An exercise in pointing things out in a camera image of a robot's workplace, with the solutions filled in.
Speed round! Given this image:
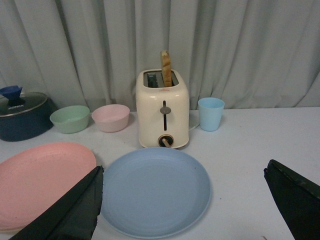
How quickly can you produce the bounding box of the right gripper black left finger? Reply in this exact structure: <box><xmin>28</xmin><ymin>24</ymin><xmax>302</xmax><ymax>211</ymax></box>
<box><xmin>11</xmin><ymin>166</ymin><xmax>104</xmax><ymax>240</ymax></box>

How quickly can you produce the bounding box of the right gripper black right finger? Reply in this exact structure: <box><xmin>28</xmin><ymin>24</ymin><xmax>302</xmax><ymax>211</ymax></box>
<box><xmin>264</xmin><ymin>159</ymin><xmax>320</xmax><ymax>240</ymax></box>

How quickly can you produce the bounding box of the pink plastic plate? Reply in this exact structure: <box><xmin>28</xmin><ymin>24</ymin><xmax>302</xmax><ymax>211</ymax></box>
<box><xmin>0</xmin><ymin>142</ymin><xmax>97</xmax><ymax>226</ymax></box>

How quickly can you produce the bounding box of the blue plastic plate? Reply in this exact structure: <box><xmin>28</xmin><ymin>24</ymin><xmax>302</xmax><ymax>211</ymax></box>
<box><xmin>101</xmin><ymin>147</ymin><xmax>212</xmax><ymax>239</ymax></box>

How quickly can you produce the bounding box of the cream plastic plate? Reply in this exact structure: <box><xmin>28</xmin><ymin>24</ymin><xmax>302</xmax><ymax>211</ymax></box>
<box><xmin>0</xmin><ymin>223</ymin><xmax>27</xmax><ymax>234</ymax></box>

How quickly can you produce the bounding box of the green plastic bowl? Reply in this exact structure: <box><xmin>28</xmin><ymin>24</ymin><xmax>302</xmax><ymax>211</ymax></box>
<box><xmin>49</xmin><ymin>105</ymin><xmax>90</xmax><ymax>134</ymax></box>

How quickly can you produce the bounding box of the pink plastic bowl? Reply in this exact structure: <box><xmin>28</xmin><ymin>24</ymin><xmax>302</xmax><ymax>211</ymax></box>
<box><xmin>91</xmin><ymin>104</ymin><xmax>130</xmax><ymax>133</ymax></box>

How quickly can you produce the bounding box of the dark blue saucepan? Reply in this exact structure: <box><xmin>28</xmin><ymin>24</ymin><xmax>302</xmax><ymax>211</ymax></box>
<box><xmin>0</xmin><ymin>96</ymin><xmax>54</xmax><ymax>142</ymax></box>

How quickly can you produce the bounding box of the light blue plastic cup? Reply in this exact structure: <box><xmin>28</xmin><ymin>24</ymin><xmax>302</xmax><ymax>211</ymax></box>
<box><xmin>198</xmin><ymin>97</ymin><xmax>225</xmax><ymax>132</ymax></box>

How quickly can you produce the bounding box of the glass pot lid blue knob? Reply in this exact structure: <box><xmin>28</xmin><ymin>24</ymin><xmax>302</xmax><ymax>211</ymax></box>
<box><xmin>0</xmin><ymin>85</ymin><xmax>48</xmax><ymax>118</ymax></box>

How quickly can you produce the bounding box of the cream two-slot toaster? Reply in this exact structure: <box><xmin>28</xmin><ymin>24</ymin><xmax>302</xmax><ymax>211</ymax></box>
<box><xmin>135</xmin><ymin>69</ymin><xmax>189</xmax><ymax>149</ymax></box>

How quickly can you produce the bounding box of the grey curtain backdrop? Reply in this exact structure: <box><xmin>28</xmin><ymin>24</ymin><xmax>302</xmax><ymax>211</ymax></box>
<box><xmin>0</xmin><ymin>0</ymin><xmax>320</xmax><ymax>110</ymax></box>

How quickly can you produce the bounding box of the toast slice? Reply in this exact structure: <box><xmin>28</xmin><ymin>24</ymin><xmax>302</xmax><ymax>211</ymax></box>
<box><xmin>160</xmin><ymin>50</ymin><xmax>172</xmax><ymax>87</ymax></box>

